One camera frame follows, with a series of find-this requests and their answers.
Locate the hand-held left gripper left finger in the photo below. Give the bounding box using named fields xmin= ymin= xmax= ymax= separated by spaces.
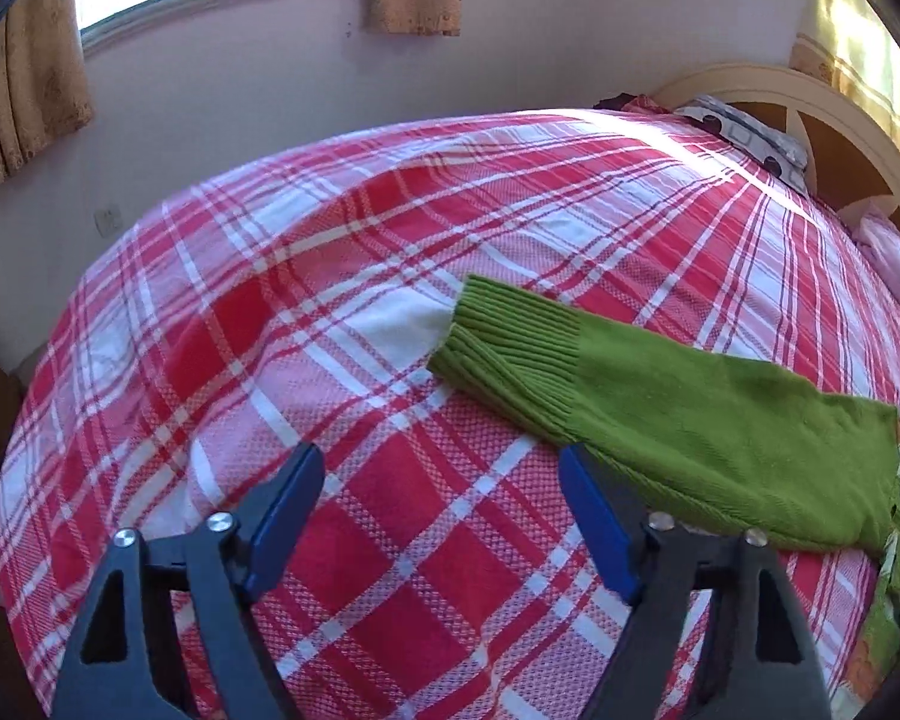
xmin=51 ymin=442 xmax=326 ymax=720

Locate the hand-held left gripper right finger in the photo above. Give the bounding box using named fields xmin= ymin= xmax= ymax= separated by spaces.
xmin=558 ymin=444 xmax=833 ymax=720

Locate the green knit sweater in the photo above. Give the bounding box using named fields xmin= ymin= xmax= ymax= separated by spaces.
xmin=427 ymin=275 xmax=900 ymax=695

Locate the red plaid bedspread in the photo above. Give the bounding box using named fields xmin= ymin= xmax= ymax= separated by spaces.
xmin=0 ymin=109 xmax=900 ymax=720

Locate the pink pillow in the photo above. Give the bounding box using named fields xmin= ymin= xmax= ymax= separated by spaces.
xmin=853 ymin=202 xmax=900 ymax=325

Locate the grey patterned pillow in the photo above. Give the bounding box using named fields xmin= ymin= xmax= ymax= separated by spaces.
xmin=673 ymin=95 xmax=809 ymax=192

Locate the cream and brown headboard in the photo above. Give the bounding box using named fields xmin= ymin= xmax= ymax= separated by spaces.
xmin=654 ymin=64 xmax=900 ymax=256

